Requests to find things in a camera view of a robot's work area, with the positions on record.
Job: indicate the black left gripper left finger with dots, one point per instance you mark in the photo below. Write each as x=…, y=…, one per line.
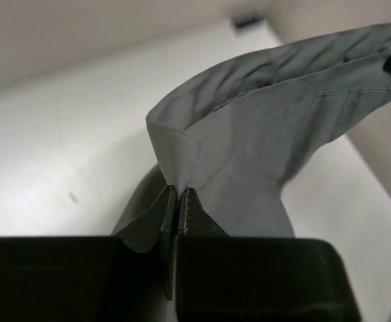
x=122, y=277

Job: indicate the grey pleated skirt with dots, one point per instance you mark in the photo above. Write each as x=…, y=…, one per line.
x=239, y=131

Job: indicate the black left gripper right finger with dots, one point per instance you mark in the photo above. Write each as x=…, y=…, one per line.
x=224, y=278

